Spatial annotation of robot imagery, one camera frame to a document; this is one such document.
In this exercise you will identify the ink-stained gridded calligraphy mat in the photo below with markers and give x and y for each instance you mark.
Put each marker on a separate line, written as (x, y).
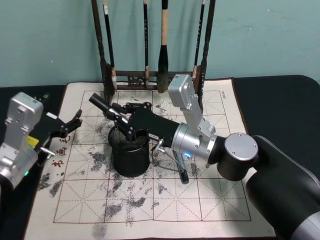
(175, 200)

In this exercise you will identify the black table cloth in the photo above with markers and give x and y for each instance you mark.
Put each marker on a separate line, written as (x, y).
(275, 100)

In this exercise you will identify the black mesh brush pot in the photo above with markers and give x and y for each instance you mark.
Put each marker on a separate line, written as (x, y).
(130, 162)

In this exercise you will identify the thin black calligraphy brush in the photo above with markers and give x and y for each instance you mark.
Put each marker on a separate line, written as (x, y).
(146, 37)
(109, 37)
(199, 37)

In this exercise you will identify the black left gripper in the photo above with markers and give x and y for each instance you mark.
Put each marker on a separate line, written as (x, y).
(53, 126)

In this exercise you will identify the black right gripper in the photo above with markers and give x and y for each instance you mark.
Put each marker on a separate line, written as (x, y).
(155, 125)

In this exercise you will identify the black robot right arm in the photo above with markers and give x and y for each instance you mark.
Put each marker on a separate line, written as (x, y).
(275, 170)

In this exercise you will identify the dark wooden brush rack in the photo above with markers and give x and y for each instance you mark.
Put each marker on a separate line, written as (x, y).
(132, 81)

